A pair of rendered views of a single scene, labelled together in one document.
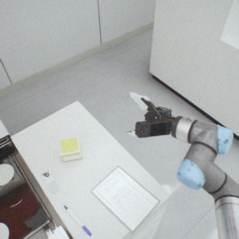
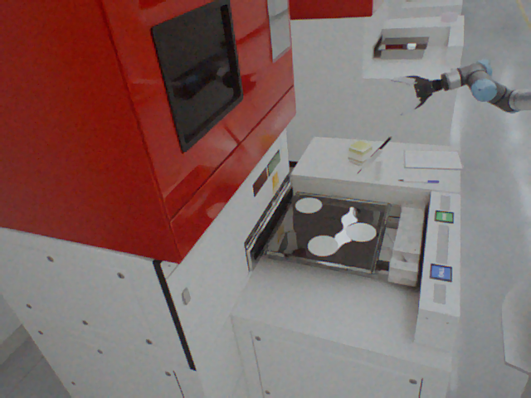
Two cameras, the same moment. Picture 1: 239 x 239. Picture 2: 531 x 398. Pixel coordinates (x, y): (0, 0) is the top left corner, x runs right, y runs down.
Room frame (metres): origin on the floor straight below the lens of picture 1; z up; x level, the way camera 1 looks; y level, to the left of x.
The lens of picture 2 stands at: (-0.63, 1.18, 1.80)
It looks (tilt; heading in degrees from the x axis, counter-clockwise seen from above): 34 degrees down; 335
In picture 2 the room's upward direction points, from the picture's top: 7 degrees counter-clockwise
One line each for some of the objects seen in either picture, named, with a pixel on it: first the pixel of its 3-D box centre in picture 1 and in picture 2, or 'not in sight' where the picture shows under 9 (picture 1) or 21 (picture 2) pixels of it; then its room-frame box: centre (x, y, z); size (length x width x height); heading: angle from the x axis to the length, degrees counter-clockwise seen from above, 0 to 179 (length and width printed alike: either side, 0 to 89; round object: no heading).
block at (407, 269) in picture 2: not in sight; (403, 269); (0.00, 0.46, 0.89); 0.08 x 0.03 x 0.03; 39
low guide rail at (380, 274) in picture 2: not in sight; (338, 265); (0.17, 0.58, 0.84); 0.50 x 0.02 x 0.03; 39
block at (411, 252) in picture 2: not in sight; (406, 251); (0.05, 0.40, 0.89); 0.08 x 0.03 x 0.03; 39
